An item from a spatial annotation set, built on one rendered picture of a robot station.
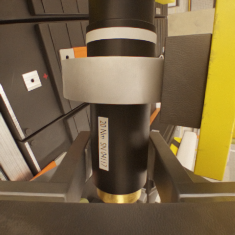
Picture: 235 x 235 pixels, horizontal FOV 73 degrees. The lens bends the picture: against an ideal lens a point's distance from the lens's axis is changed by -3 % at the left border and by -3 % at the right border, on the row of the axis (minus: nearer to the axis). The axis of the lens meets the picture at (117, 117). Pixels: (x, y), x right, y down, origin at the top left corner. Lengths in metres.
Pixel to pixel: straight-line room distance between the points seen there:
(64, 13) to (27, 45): 0.08
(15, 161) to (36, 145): 0.03
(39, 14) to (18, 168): 0.21
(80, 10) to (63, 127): 0.20
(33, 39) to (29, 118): 0.11
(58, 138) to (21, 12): 0.18
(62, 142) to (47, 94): 0.09
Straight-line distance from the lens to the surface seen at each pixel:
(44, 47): 0.26
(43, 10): 0.27
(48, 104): 0.27
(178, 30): 4.49
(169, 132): 0.61
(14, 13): 0.25
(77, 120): 0.30
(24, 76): 0.24
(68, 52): 0.28
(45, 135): 0.27
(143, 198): 0.42
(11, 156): 0.26
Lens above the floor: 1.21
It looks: 29 degrees down
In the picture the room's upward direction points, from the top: 99 degrees clockwise
